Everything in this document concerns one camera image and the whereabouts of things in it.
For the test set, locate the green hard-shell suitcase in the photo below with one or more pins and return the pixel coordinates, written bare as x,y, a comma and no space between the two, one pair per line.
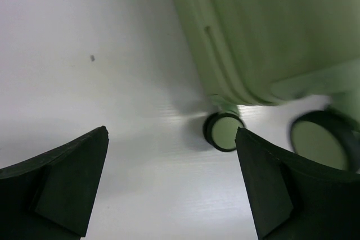
270,52

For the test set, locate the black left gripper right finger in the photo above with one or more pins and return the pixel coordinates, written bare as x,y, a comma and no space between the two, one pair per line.
292,197

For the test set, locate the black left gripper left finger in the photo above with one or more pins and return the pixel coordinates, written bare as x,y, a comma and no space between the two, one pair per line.
51,196

